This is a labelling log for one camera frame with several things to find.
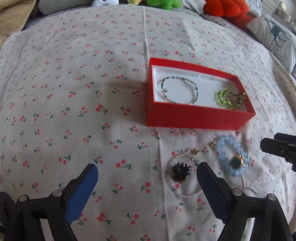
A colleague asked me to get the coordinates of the light blue bead bracelet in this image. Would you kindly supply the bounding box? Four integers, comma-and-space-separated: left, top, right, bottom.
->
215, 135, 250, 177

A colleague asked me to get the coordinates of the gold ring with green stone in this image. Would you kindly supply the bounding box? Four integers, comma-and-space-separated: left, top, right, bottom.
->
231, 153, 246, 168

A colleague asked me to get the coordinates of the black hair claw clip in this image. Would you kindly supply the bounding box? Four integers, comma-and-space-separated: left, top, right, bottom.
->
173, 162, 191, 182

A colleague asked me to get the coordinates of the clear crystal bead necklace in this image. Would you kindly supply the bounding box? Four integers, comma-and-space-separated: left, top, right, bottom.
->
165, 147, 204, 199

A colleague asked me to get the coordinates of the small gold earring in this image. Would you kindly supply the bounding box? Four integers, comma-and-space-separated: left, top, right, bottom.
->
209, 142, 216, 149

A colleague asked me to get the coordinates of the red jewelry box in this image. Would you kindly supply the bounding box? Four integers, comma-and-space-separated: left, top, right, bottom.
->
145, 58, 255, 130

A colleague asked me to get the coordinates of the deer print pillow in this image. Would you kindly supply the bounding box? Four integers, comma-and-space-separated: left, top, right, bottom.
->
246, 13, 295, 73

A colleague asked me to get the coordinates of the cherry print bed sheet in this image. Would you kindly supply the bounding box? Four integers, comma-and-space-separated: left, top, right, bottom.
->
1, 5, 295, 240

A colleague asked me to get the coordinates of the orange plush toy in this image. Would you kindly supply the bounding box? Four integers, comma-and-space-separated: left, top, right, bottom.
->
203, 0, 254, 31

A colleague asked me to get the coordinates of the green plush toy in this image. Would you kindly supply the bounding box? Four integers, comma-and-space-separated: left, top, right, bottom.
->
147, 0, 182, 10

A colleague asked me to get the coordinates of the beige quilted blanket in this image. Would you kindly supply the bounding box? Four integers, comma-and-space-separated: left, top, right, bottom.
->
0, 0, 37, 48

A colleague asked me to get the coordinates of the yellow carrot plush toy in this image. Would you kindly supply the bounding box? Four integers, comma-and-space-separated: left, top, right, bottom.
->
127, 0, 142, 5

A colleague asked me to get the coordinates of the grey pillow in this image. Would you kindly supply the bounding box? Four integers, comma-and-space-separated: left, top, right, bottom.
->
38, 0, 93, 16

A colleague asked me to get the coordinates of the white plush toy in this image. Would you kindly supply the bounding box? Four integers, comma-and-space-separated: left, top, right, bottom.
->
92, 0, 119, 6

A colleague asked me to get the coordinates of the lime green beaded bracelet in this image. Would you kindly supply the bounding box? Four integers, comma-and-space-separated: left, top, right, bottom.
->
215, 88, 247, 112

